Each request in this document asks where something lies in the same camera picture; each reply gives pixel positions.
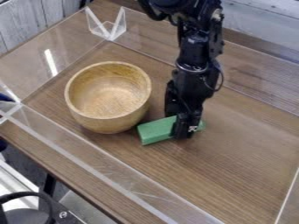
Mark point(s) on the clear acrylic corner bracket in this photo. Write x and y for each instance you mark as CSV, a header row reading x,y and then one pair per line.
x,y
106,30

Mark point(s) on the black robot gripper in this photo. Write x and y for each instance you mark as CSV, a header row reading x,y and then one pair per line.
x,y
188,89

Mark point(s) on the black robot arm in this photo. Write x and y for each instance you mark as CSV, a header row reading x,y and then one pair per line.
x,y
197,19

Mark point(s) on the light brown wooden bowl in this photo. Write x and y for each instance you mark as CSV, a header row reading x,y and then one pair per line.
x,y
106,95

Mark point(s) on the black table leg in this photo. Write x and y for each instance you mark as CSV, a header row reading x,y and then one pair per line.
x,y
49,184

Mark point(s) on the clear acrylic tray wall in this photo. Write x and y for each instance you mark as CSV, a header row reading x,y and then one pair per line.
x,y
118,190

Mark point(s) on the grey metal base plate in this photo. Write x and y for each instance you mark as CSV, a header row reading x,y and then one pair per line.
x,y
61,214

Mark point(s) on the green rectangular block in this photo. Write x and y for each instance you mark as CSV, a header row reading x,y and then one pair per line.
x,y
156,131

